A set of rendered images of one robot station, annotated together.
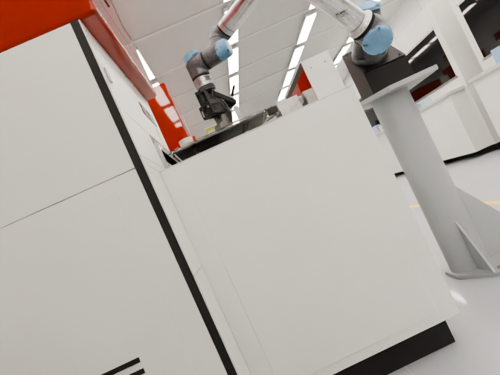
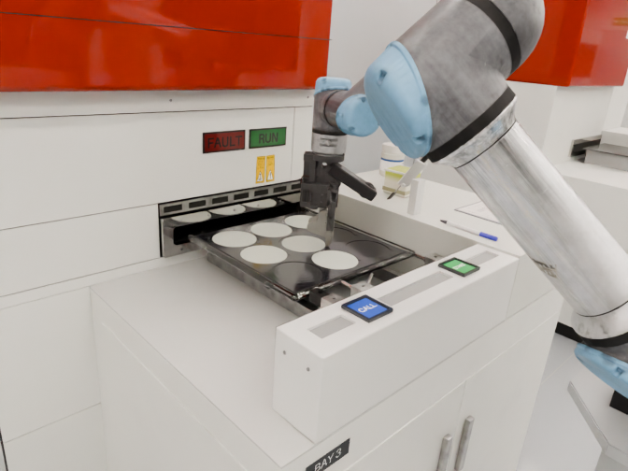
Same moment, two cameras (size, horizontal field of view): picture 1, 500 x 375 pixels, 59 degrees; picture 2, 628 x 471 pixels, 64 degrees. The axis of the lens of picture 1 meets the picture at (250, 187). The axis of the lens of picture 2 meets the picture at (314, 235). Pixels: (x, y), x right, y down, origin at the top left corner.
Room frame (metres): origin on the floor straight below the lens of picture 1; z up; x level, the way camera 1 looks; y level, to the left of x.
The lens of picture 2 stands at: (0.98, -0.78, 1.33)
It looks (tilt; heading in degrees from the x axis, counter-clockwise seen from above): 21 degrees down; 48
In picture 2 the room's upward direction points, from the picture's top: 4 degrees clockwise
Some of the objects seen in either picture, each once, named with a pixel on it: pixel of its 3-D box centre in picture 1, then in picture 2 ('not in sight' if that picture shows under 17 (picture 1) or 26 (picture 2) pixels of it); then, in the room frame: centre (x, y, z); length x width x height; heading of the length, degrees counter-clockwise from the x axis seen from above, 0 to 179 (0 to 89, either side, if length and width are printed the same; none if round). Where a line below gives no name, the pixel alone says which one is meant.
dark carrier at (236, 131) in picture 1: (221, 140); (301, 244); (1.69, 0.02, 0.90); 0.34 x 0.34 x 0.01; 3
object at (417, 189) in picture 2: (233, 111); (411, 185); (1.94, -0.07, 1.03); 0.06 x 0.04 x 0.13; 93
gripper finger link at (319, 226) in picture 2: (225, 125); (320, 228); (1.70, -0.02, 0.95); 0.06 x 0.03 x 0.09; 134
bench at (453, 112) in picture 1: (449, 87); not in sight; (6.34, -3.21, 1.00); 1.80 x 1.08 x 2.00; 3
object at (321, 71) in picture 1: (309, 99); (413, 322); (1.64, -0.34, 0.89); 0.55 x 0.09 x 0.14; 3
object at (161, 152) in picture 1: (170, 162); (241, 221); (1.66, 0.23, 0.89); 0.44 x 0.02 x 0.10; 3
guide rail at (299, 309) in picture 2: not in sight; (276, 292); (1.57, -0.04, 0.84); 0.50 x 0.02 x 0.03; 93
